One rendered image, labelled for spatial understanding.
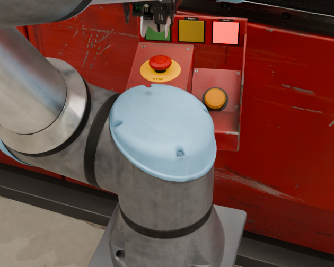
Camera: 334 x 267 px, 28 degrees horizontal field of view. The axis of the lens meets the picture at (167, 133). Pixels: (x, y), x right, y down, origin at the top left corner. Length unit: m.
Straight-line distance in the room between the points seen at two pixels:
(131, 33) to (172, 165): 0.77
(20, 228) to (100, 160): 1.26
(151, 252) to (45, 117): 0.22
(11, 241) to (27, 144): 1.23
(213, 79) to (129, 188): 0.52
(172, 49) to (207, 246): 0.50
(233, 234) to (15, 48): 0.42
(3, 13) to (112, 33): 1.06
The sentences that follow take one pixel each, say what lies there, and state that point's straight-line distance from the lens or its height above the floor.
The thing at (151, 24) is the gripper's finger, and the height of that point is 0.89.
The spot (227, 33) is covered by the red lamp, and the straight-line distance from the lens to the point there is 1.22.
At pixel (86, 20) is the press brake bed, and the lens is 1.48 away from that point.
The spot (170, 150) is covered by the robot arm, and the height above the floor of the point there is 0.99.
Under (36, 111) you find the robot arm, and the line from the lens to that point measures 0.70.
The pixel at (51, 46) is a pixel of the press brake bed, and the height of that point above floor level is 0.61.
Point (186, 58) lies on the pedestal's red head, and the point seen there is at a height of 0.78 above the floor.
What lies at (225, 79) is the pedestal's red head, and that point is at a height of 0.74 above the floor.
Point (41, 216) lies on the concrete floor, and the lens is 2.01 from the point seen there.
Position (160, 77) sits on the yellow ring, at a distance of 1.16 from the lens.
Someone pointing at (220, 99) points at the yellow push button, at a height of 0.73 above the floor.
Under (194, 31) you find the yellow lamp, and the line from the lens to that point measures 1.22.
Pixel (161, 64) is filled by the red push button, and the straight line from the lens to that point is 1.15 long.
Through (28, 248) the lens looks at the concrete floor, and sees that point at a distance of 1.94.
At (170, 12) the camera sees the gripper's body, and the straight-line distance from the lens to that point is 0.97.
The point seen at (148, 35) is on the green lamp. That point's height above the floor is 0.80.
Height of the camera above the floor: 1.47
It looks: 41 degrees down
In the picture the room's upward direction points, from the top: 2 degrees counter-clockwise
